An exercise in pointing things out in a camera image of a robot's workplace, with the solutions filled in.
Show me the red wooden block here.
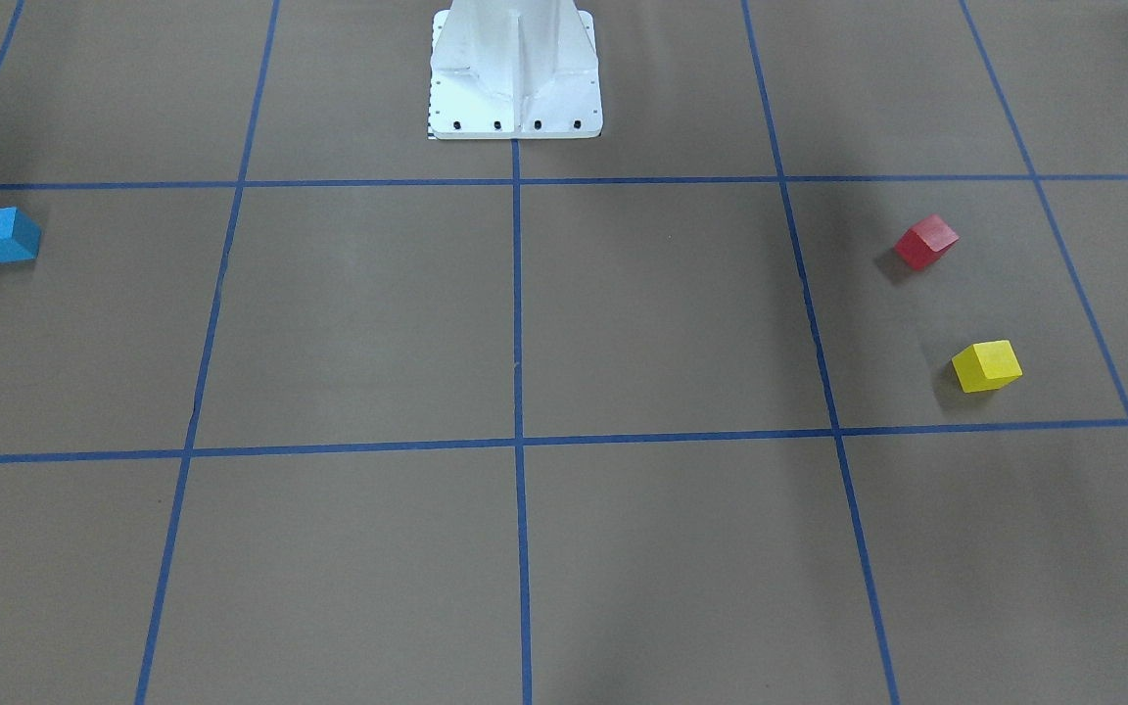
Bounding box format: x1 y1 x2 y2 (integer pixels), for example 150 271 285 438
892 213 960 271

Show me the yellow wooden block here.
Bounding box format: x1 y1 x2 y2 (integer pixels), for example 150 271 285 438
952 340 1022 394

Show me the blue wooden block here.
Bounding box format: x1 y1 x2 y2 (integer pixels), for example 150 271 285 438
0 208 43 263

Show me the white camera mast pedestal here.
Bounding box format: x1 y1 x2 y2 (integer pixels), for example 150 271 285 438
428 1 603 140

